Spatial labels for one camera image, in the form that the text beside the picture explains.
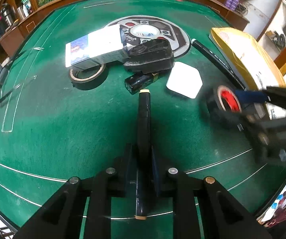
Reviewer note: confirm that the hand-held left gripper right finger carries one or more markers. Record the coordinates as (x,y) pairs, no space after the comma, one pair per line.
(156,171)

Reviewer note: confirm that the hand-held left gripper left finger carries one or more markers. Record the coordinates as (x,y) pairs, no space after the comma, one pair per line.
(128,169)

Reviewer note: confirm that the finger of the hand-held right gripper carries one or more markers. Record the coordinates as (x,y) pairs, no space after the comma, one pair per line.
(245,122)
(250,96)

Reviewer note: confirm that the black tape roll red core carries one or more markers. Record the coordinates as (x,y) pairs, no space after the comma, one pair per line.
(214,104)

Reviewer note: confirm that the yellow padded envelope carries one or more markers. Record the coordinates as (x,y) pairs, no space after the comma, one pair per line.
(240,52)

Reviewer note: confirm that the long black rod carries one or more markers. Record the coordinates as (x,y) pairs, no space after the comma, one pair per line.
(215,58)

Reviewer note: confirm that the black pen cream caps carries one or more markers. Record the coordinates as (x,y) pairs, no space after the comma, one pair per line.
(143,117)

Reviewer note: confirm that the white square box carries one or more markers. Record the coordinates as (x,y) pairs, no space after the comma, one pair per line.
(184,79)

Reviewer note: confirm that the black tape roll tan core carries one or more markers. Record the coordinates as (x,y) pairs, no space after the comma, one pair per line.
(88,80)

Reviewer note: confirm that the colourful printed booklet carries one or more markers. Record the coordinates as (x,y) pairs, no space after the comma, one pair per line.
(282,204)

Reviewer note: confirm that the small black gold box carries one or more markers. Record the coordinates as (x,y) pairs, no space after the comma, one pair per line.
(138,83)

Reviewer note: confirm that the purple bottles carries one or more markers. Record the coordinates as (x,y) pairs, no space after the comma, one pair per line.
(232,1)

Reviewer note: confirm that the black plastic device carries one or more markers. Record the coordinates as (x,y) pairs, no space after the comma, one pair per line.
(150,57)

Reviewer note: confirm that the oval table control panel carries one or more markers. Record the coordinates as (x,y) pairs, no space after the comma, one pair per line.
(162,29)

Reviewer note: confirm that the white box blue print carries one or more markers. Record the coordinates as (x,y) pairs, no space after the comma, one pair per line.
(100,42)

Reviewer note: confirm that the wooden counter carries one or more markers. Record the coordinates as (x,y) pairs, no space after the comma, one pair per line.
(33,20)

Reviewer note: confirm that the steel thermos flask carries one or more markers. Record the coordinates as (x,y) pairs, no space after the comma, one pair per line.
(7,16)

